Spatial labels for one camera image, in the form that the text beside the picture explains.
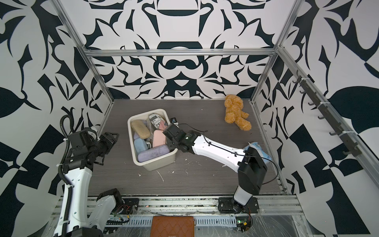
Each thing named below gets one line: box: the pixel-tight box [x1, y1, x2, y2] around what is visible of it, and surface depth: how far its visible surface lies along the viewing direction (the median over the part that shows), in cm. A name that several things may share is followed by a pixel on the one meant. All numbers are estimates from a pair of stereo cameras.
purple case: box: [137, 144, 170, 163], surface depth 76 cm
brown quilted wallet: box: [150, 215, 195, 237], surface depth 69 cm
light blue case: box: [133, 138, 149, 155], surface depth 79 cm
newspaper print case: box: [148, 113, 169, 131], surface depth 87 cm
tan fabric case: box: [130, 119, 151, 140], surface depth 81 cm
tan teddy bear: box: [224, 94, 252, 131], surface depth 104 cm
